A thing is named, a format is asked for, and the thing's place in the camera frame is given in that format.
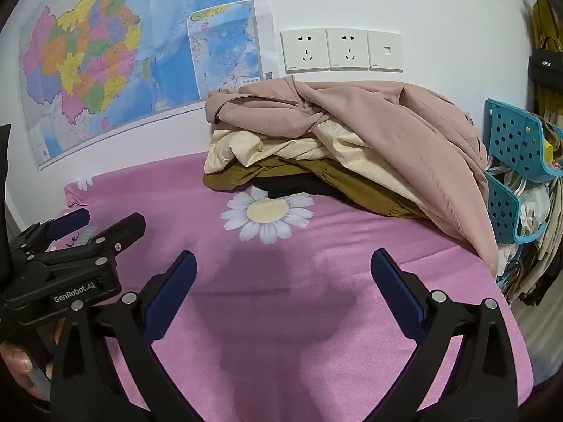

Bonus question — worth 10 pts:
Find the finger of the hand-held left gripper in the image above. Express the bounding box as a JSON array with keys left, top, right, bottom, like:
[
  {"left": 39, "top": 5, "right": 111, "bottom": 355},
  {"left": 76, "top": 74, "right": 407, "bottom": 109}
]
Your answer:
[
  {"left": 9, "top": 208, "right": 91, "bottom": 256},
  {"left": 26, "top": 212, "right": 147, "bottom": 269}
]

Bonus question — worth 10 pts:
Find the person's left hand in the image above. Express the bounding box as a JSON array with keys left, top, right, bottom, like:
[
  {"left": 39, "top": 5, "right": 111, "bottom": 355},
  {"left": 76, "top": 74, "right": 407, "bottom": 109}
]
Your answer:
[{"left": 0, "top": 342, "right": 53, "bottom": 401}]

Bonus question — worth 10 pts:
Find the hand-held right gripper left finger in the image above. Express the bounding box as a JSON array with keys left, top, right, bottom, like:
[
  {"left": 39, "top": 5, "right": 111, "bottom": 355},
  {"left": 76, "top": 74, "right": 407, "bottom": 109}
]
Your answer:
[{"left": 50, "top": 250, "right": 198, "bottom": 422}]

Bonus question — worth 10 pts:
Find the black bag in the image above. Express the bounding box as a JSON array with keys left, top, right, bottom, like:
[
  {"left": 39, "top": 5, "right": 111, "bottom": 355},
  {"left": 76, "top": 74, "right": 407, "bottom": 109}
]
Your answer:
[{"left": 528, "top": 37, "right": 563, "bottom": 93}]

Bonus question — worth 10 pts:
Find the pink flowered bed sheet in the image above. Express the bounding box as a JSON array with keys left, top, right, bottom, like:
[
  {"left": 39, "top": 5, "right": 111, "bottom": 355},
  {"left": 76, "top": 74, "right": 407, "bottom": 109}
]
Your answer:
[{"left": 64, "top": 152, "right": 535, "bottom": 422}]

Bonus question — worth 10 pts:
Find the olive brown garment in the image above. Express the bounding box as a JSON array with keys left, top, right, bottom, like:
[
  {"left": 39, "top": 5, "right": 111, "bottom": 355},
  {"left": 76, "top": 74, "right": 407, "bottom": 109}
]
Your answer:
[{"left": 202, "top": 156, "right": 429, "bottom": 219}]

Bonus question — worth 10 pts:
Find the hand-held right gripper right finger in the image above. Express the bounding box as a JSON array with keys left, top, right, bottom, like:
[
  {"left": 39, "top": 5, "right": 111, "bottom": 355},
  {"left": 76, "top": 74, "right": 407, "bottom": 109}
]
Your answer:
[{"left": 370, "top": 248, "right": 517, "bottom": 422}]

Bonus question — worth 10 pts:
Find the blue plastic basket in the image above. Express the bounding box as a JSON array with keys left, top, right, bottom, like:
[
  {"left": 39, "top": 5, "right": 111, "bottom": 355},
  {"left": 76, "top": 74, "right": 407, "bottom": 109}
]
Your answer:
[
  {"left": 483, "top": 171, "right": 550, "bottom": 244},
  {"left": 483, "top": 99, "right": 563, "bottom": 183}
]

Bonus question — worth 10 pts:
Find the cream garment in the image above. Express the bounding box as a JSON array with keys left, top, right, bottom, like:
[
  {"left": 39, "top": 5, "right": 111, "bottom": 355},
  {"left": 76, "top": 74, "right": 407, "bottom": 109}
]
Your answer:
[{"left": 204, "top": 123, "right": 441, "bottom": 220}]

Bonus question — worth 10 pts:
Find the pink jacket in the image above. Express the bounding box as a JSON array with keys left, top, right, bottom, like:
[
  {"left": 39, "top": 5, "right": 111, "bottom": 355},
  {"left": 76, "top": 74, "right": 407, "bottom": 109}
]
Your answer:
[{"left": 206, "top": 76, "right": 500, "bottom": 275}]

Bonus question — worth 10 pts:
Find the white wall socket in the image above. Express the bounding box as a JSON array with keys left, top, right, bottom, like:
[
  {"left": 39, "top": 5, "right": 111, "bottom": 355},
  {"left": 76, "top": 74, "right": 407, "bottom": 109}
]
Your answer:
[
  {"left": 326, "top": 27, "right": 369, "bottom": 71},
  {"left": 281, "top": 28, "right": 328, "bottom": 73}
]

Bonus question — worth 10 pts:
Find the yellow hanging garment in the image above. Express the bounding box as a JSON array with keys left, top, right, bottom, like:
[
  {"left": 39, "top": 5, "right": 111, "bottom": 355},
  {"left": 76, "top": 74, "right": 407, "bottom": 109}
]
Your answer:
[{"left": 530, "top": 0, "right": 563, "bottom": 110}]

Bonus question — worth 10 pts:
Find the black garment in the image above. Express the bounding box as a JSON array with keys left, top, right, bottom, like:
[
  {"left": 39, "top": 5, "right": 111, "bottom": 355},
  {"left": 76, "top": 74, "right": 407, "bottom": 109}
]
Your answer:
[{"left": 255, "top": 173, "right": 339, "bottom": 199}]

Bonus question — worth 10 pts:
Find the colourful wall map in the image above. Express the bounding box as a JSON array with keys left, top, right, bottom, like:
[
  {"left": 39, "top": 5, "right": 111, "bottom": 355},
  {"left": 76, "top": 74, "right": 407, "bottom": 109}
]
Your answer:
[{"left": 18, "top": 0, "right": 280, "bottom": 171}]

